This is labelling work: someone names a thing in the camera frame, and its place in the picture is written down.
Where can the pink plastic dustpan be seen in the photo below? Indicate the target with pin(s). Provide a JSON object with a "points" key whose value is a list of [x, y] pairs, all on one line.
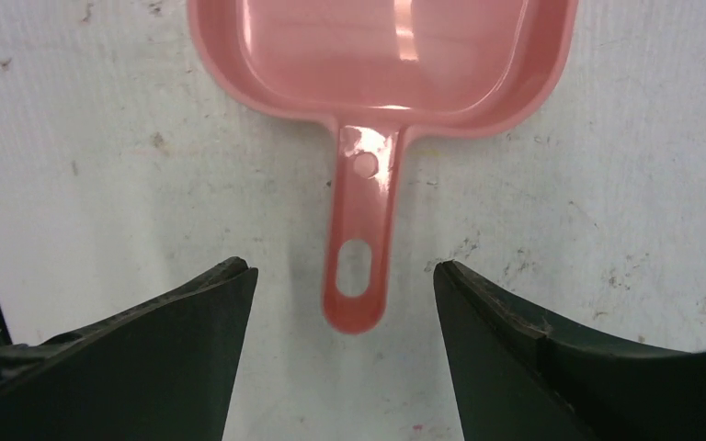
{"points": [[379, 74]]}

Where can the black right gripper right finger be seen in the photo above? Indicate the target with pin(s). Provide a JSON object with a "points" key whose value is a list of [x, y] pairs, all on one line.
{"points": [[522, 372]]}

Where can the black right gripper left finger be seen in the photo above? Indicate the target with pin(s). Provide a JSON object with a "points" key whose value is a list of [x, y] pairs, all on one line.
{"points": [[161, 370]]}

